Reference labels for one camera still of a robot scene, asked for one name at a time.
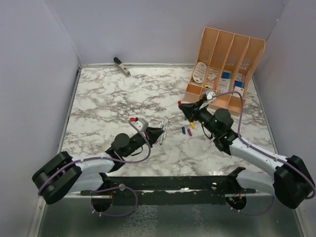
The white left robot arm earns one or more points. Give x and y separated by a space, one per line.
63 174

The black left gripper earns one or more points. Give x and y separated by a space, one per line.
152 135

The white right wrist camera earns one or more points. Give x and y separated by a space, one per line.
208 95

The white pen purple ink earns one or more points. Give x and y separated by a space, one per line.
161 126

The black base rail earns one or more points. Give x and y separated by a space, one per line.
168 190

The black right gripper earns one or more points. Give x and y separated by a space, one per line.
192 110

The white oval perforated item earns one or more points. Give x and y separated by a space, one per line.
199 73

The aluminium frame profile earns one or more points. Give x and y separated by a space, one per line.
72 195

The black grey stapler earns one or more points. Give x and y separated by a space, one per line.
119 65

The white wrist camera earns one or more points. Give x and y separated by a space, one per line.
140 123
208 95

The white pen green ink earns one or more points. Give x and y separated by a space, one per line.
164 132

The peach desk organizer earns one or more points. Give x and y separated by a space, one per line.
231 61

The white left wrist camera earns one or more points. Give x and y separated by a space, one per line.
140 123

